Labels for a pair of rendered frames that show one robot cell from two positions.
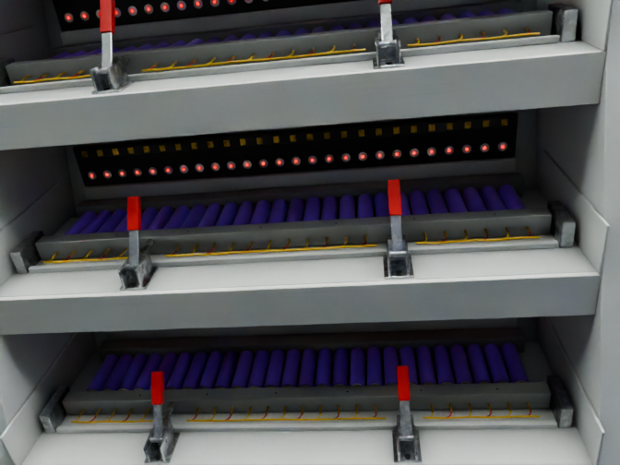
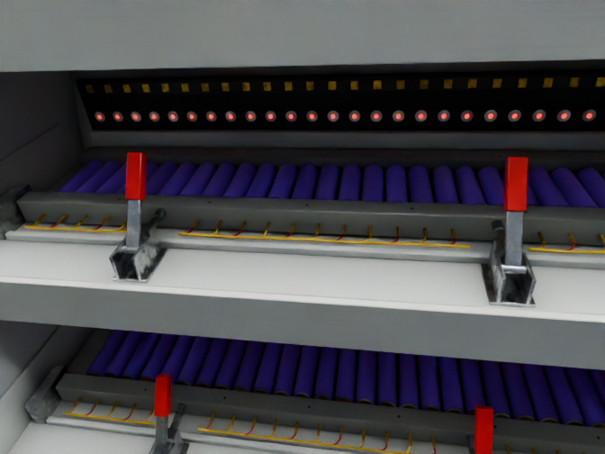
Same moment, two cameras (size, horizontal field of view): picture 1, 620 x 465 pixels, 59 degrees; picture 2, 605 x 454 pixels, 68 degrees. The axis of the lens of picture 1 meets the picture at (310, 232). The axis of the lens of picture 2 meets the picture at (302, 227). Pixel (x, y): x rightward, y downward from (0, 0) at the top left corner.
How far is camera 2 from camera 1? 24 cm
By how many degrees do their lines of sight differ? 7
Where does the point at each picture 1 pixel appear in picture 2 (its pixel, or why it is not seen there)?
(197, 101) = (230, 12)
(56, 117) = (18, 26)
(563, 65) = not seen: outside the picture
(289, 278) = (346, 286)
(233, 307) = (265, 320)
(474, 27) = not seen: outside the picture
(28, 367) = (12, 349)
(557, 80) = not seen: outside the picture
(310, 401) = (351, 423)
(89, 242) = (83, 205)
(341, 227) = (420, 215)
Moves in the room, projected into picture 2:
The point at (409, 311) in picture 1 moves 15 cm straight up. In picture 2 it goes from (517, 351) to (552, 121)
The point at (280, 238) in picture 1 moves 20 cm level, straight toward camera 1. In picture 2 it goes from (332, 222) to (374, 380)
